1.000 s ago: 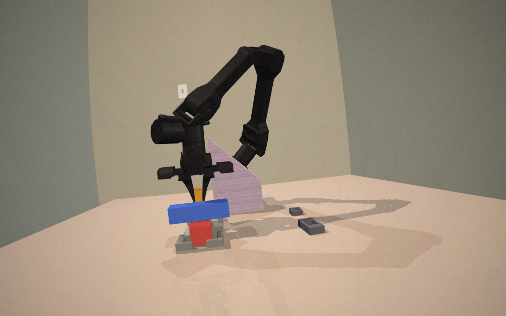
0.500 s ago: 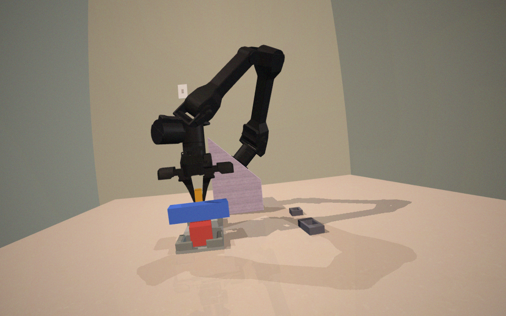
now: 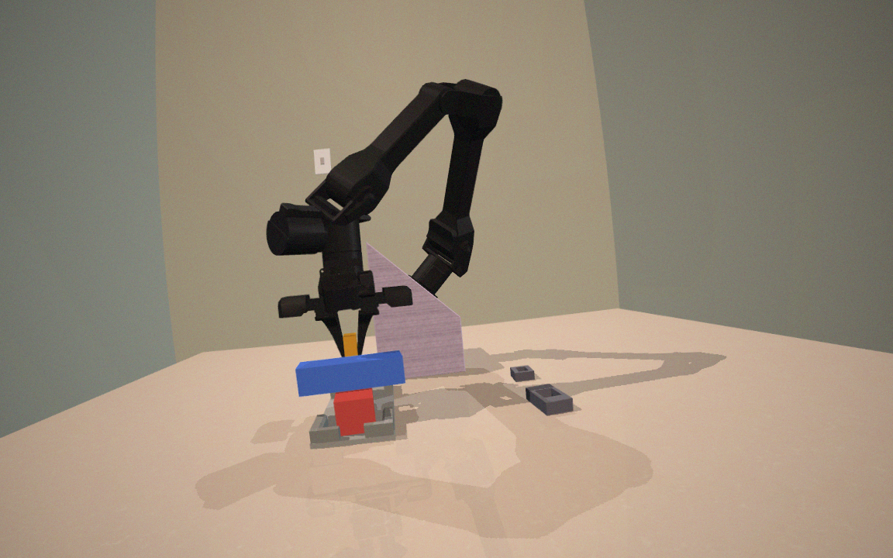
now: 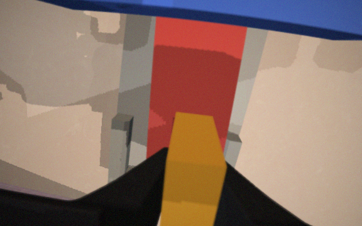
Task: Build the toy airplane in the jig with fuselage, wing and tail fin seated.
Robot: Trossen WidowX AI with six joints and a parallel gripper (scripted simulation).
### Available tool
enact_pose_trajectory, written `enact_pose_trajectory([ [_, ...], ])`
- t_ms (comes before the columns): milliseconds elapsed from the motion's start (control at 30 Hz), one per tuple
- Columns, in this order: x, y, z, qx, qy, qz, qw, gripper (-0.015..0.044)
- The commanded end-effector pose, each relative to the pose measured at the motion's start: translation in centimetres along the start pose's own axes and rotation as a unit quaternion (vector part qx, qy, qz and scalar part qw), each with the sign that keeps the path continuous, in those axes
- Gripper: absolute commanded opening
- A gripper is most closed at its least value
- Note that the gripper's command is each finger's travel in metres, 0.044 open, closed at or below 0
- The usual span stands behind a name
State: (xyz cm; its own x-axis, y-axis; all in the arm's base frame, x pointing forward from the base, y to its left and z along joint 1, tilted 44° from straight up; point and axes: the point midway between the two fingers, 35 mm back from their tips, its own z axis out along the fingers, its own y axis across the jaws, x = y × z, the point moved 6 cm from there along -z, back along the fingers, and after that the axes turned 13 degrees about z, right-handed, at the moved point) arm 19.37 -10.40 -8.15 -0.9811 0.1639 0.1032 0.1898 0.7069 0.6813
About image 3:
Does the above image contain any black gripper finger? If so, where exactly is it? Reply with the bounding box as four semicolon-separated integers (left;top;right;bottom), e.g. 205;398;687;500
357;310;380;356
315;312;345;357

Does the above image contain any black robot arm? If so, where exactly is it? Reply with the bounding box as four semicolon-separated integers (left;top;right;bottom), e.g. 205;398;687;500
266;79;502;313

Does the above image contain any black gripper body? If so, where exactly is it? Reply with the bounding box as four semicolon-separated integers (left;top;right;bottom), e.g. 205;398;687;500
278;251;413;319

